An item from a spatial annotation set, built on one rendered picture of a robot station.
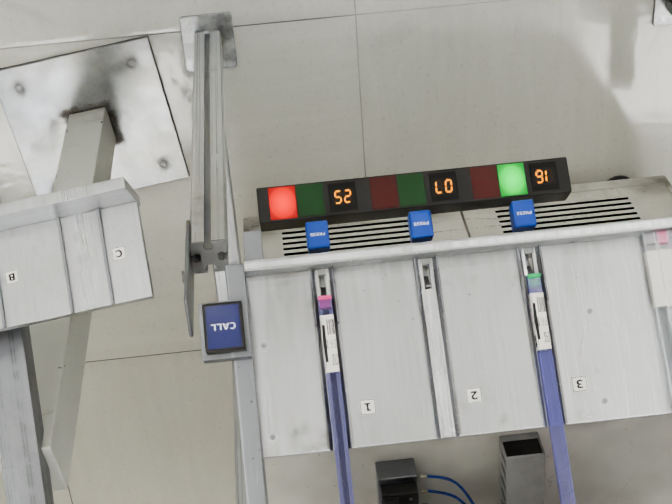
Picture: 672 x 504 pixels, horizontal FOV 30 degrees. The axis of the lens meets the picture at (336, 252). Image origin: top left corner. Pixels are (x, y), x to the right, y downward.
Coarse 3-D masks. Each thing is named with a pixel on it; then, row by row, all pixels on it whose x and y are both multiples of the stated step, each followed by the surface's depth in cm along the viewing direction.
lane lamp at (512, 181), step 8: (504, 168) 136; (512, 168) 136; (520, 168) 136; (504, 176) 136; (512, 176) 136; (520, 176) 136; (504, 184) 136; (512, 184) 136; (520, 184) 136; (504, 192) 136; (512, 192) 136; (520, 192) 136
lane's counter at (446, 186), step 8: (432, 176) 136; (440, 176) 136; (448, 176) 136; (432, 184) 136; (440, 184) 136; (448, 184) 136; (456, 184) 136; (432, 192) 136; (440, 192) 136; (448, 192) 136; (456, 192) 136; (432, 200) 135; (440, 200) 135
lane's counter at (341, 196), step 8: (328, 184) 136; (336, 184) 136; (344, 184) 136; (352, 184) 136; (328, 192) 135; (336, 192) 135; (344, 192) 135; (352, 192) 135; (336, 200) 135; (344, 200) 135; (352, 200) 135; (336, 208) 135; (344, 208) 135; (352, 208) 135
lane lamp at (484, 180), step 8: (472, 168) 136; (480, 168) 136; (488, 168) 136; (472, 176) 136; (480, 176) 136; (488, 176) 136; (496, 176) 136; (472, 184) 136; (480, 184) 136; (488, 184) 136; (496, 184) 136; (480, 192) 136; (488, 192) 136; (496, 192) 136
